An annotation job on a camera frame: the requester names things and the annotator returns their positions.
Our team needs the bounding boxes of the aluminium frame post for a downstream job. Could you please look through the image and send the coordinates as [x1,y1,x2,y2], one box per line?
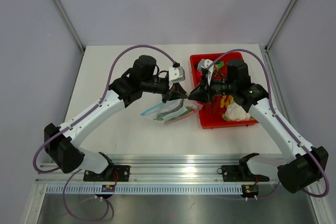
[265,0,299,52]
[51,0,86,56]

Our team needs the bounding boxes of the red crayfish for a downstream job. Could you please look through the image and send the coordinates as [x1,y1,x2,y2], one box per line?
[204,96,224,116]

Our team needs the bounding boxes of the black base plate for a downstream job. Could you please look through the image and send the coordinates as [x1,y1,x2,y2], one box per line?
[83,165,131,182]
[217,165,270,183]

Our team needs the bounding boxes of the white cauliflower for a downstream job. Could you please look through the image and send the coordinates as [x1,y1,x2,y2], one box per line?
[222,103,251,121]

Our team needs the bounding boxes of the clear zip top bag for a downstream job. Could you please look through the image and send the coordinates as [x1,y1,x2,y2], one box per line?
[140,99,202,126]

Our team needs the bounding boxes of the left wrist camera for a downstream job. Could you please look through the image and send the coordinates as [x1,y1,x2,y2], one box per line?
[168,67,185,83]

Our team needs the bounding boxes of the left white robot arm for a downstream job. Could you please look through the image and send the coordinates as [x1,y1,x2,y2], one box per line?
[44,55,187,181]

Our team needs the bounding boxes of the pink dragon fruit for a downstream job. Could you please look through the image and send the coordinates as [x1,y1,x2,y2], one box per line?
[194,61,225,79]

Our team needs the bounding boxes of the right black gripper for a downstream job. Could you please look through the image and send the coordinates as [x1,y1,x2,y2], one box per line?
[188,73,237,104]

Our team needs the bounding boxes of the white slotted cable duct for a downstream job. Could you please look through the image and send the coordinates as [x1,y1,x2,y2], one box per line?
[46,184,243,195]

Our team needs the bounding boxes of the long green cucumber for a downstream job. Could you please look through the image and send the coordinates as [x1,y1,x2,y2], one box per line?
[154,99,184,122]

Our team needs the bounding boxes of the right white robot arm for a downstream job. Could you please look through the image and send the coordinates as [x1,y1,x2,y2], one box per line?
[188,59,329,193]

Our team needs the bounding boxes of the left aluminium frame post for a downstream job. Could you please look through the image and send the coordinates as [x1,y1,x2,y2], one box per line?
[51,0,86,56]

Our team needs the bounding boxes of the aluminium mounting rail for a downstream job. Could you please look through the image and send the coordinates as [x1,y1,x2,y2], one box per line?
[35,154,287,185]

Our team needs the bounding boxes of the red plastic tray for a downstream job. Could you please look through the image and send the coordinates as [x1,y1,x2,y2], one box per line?
[190,52,258,129]

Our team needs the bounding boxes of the green chili pepper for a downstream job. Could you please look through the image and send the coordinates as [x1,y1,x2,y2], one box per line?
[164,106,196,120]

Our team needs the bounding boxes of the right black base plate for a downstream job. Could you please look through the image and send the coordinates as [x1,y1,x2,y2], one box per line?
[217,165,270,183]

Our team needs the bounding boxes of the yellow corn kernels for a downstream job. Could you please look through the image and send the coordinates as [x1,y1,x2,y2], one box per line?
[220,95,234,109]

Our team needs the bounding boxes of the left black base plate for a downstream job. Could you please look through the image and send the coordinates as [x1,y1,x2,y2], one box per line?
[83,165,131,182]

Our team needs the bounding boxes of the right aluminium frame post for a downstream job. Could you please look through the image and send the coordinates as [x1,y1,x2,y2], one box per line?
[265,0,299,52]

